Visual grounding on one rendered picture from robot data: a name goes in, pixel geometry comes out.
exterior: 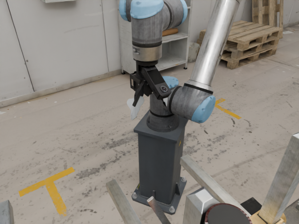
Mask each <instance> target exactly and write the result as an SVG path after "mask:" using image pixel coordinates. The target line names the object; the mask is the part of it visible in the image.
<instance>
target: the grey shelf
mask: <svg viewBox="0 0 299 224"><path fill-rule="evenodd" d="M119 2H120V0H117V11H118V24H119V37H120V50H121V68H122V74H123V75H124V74H125V72H124V71H126V72H128V73H129V74H131V73H134V71H136V61H135V60H133V51H132V29H131V22H128V21H126V20H124V19H122V17H121V15H120V13H119ZM185 3H186V5H187V10H188V12H187V17H186V19H185V21H184V22H183V23H182V24H180V25H179V26H177V27H173V28H177V29H178V33H176V34H172V35H167V36H162V57H161V58H160V59H159V60H158V64H156V65H155V66H156V68H157V69H158V71H160V70H164V69H167V68H171V67H174V66H177V65H180V64H184V63H185V64H186V65H185V67H184V69H185V70H186V69H187V61H188V51H189V41H190V27H191V18H192V8H193V0H186V1H185Z"/></svg>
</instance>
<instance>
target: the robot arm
mask: <svg viewBox="0 0 299 224"><path fill-rule="evenodd" d="M185 1H186V0H120V2H119V13H120V15H121V17H122V19H124V20H126V21H128V22H131V29H132V51H133V60H135V61H136V71H134V73H131V74H130V88H132V89H133V90H134V91H135V94H134V98H132V99H128V100H127V105H128V107H129V108H130V110H131V113H130V117H131V120H134V119H135V118H136V117H137V113H138V112H139V110H140V107H141V105H142V104H143V103H144V101H145V100H144V98H143V95H144V94H145V95H146V96H149V95H150V111H149V114H148V116H147V118H146V124H147V126H148V127H149V128H150V129H152V130H154V131H156V132H170V131H173V130H175V129H176V128H177V127H178V125H179V118H178V116H181V117H183V118H186V119H189V120H191V121H193V122H198V123H203V122H205V121H206V120H207V119H208V118H209V117H210V115H211V113H212V111H213V109H214V106H215V102H216V98H215V96H213V92H214V91H213V89H212V87H211V85H212V83H213V80H214V76H215V74H216V71H217V68H218V65H219V62H220V59H221V57H222V53H223V51H224V48H225V45H226V42H227V39H228V36H229V33H230V30H231V28H232V25H233V22H234V19H235V16H236V13H237V10H238V8H239V5H240V2H241V1H242V0H216V2H215V5H214V9H213V11H212V14H211V17H210V21H209V23H208V26H207V29H206V33H205V35H204V38H203V41H202V45H201V47H200V50H199V53H198V57H197V59H196V62H195V65H194V68H193V71H192V74H191V77H190V79H189V80H188V81H187V82H185V83H184V85H183V86H179V85H178V83H179V81H178V79H177V78H175V77H172V76H171V77H170V76H161V74H160V72H159V71H158V69H157V68H156V66H155V65H156V64H158V60H159V59H160V58H161V57H162V31H165V30H167V29H170V28H173V27H177V26H179V25H180V24H182V23H183V22H184V21H185V19H186V17H187V12H188V10H187V5H186V3H185ZM134 74H135V75H134ZM131 79H133V86H132V82H131Z"/></svg>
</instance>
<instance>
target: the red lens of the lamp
mask: <svg viewBox="0 0 299 224"><path fill-rule="evenodd" d="M222 204H226V205H230V206H233V207H236V208H237V209H239V210H240V211H242V212H243V213H244V214H245V215H246V216H247V218H248V220H249V222H250V224H252V221H251V219H250V218H249V216H248V215H247V214H246V213H245V212H244V211H243V210H241V209H240V208H238V207H237V206H234V205H232V204H228V203H218V204H215V205H212V206H211V207H210V208H209V209H208V210H207V212H206V216H205V220H204V224H208V222H207V217H208V214H209V212H210V210H211V209H212V208H213V207H215V206H217V205H222Z"/></svg>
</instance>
